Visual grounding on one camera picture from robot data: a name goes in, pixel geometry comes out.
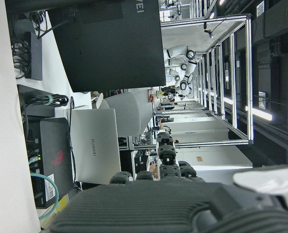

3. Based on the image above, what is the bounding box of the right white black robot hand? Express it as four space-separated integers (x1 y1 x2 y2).
48 132 288 233

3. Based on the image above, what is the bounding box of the silver Huawei laptop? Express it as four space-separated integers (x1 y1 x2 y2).
69 108 122 184

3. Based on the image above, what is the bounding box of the white partition panel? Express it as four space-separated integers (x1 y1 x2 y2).
155 144 254 170

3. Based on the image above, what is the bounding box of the grey fabric chair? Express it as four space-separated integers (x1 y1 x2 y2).
104 91 153 137

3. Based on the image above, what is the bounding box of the black computer red logo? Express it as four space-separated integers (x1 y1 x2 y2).
30 117 74 209

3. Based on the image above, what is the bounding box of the white humanoid robot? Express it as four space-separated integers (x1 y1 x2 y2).
163 45 200 98

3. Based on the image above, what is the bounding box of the ceiling light strip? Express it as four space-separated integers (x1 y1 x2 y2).
245 106 273 121

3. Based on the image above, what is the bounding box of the black Huawei monitor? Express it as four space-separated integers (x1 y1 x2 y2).
48 0 167 93

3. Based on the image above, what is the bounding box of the black docking hub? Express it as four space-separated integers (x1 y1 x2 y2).
23 31 43 81

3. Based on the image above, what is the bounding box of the teal ethernet cable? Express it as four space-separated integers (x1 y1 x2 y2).
30 155 60 221

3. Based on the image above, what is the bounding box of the black coiled cable green tie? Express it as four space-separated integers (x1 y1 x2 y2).
24 94 69 107

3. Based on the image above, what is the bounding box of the aluminium frame cage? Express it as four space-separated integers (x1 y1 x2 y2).
152 14 254 149

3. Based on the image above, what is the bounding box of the black camera on frame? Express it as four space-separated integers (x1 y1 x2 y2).
203 21 215 39

